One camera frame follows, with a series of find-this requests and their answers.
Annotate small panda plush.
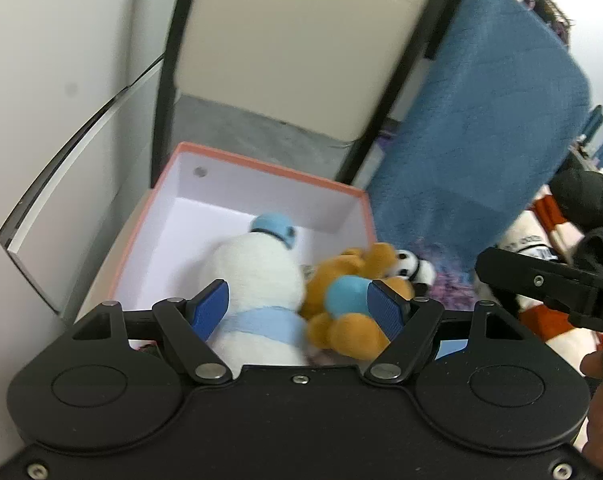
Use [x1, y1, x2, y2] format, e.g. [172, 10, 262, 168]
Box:
[394, 249, 438, 296]

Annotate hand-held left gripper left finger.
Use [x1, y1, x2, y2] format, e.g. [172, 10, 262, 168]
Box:
[71, 280, 234, 386]

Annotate white wardrobe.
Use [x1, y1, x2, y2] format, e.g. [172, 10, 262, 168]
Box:
[0, 0, 192, 466]

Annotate white snowman plush blue hat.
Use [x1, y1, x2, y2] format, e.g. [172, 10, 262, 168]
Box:
[196, 212, 309, 367]

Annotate brown bear plush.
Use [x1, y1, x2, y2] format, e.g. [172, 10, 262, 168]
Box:
[301, 242, 417, 361]

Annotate black jacket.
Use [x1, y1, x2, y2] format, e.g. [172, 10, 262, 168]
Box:
[551, 152, 603, 281]

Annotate cream folding chair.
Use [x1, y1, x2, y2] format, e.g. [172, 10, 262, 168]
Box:
[151, 0, 469, 188]

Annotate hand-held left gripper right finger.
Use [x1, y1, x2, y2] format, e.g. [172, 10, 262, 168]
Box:
[363, 280, 521, 386]

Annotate pink cardboard box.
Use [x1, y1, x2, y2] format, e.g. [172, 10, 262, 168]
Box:
[74, 142, 379, 356]

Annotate purple knitted cloth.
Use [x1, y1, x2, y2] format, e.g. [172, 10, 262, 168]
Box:
[416, 240, 482, 311]

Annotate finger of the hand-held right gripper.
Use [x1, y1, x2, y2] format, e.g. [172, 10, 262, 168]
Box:
[474, 246, 582, 315]

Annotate blue towel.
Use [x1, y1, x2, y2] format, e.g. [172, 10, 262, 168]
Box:
[366, 0, 591, 311]

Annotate hanging clothes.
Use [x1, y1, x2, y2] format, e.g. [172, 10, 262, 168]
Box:
[491, 0, 575, 41]

